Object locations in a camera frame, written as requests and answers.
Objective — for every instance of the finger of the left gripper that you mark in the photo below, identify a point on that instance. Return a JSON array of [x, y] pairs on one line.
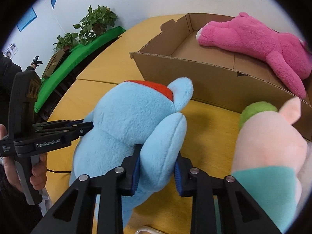
[[73, 132], [56, 124]]

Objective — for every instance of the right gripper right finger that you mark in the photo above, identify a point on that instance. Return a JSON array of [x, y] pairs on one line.
[[219, 205]]

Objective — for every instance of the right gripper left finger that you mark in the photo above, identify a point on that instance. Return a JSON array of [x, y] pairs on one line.
[[74, 211]]

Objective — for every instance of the pink pig plush teal outfit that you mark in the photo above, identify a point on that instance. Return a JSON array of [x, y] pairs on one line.
[[272, 160]]

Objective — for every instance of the blue plush toy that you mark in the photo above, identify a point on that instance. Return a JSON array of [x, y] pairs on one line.
[[132, 113]]

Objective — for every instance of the person's left hand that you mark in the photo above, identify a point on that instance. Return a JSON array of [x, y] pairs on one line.
[[39, 173]]

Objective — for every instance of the small potted green plant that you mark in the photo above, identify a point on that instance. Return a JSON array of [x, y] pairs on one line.
[[68, 41]]

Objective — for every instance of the large potted green plant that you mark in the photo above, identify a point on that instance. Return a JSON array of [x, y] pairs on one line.
[[95, 23]]

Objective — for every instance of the cardboard box tray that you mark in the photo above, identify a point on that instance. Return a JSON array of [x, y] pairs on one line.
[[221, 78]]

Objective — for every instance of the magenta plush toy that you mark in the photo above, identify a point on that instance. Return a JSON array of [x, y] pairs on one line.
[[286, 54]]

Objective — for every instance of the blue wall poster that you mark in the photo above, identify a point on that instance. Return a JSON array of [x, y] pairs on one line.
[[28, 17]]

